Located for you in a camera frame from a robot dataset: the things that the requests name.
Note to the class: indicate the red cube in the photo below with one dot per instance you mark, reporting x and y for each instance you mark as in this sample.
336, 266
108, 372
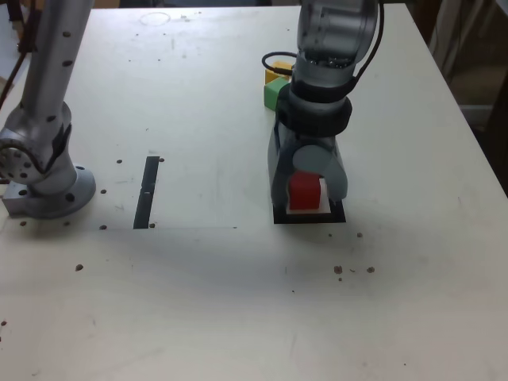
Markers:
303, 194

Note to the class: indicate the black tape square outline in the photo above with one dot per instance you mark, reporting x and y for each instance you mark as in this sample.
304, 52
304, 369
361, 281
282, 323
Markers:
309, 219

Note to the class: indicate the green cube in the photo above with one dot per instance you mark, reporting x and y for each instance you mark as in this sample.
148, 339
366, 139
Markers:
272, 93

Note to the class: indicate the white chair frame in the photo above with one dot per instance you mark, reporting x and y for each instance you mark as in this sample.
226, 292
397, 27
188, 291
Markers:
456, 39

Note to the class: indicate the black tape strip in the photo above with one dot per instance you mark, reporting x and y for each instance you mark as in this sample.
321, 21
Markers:
151, 170

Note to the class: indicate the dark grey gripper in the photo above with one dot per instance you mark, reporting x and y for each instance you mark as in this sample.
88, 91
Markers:
309, 139

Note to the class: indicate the black furniture piece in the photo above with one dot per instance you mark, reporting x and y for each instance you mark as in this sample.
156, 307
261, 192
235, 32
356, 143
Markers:
498, 127

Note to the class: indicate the yellow cube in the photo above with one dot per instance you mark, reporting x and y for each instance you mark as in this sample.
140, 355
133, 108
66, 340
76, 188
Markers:
270, 78

